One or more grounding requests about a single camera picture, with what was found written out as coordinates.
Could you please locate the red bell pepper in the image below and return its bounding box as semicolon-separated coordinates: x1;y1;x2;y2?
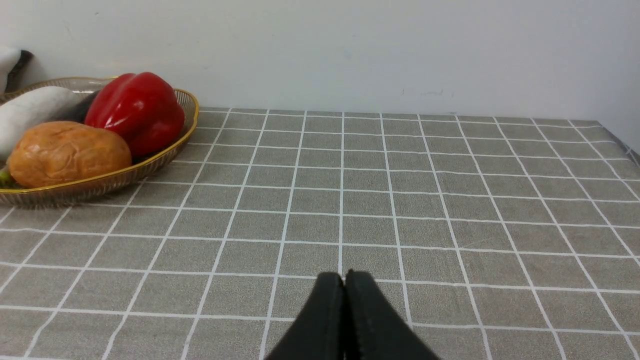
84;71;185;158

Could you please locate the white radish with leaves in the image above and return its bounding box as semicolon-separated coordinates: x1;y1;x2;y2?
0;86;92;189

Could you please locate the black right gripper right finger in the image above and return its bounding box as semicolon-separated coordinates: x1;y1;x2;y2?
344;269;439;360

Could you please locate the brown potato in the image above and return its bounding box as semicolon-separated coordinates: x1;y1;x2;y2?
7;121;133;189

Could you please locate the white cloth tote bag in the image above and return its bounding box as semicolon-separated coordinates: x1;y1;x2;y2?
0;45;34;94

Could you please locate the grey checkered tablecloth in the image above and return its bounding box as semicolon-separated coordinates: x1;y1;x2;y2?
0;108;640;360

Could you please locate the gold rimmed wicker basket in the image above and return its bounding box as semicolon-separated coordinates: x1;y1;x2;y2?
0;76;201;208

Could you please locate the dark purple eggplant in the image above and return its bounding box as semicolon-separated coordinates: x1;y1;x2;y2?
56;90;101;124

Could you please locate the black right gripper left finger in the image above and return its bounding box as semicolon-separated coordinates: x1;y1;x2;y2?
266;272;345;360

